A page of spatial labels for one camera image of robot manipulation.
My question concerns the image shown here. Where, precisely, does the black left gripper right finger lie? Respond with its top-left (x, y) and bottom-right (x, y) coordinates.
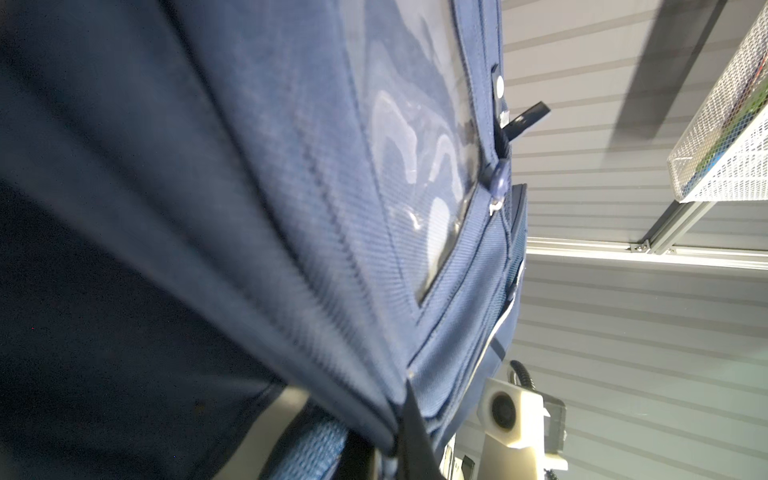
top-left (396, 382), bottom-right (444, 480)

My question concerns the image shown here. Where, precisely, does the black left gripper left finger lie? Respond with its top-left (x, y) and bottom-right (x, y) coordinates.
top-left (332, 432), bottom-right (378, 480)

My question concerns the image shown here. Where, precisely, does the navy blue student backpack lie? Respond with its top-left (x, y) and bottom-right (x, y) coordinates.
top-left (1, 1), bottom-right (527, 479)

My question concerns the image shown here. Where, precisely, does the white wire mesh basket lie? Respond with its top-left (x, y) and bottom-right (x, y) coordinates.
top-left (667, 8), bottom-right (767, 203)

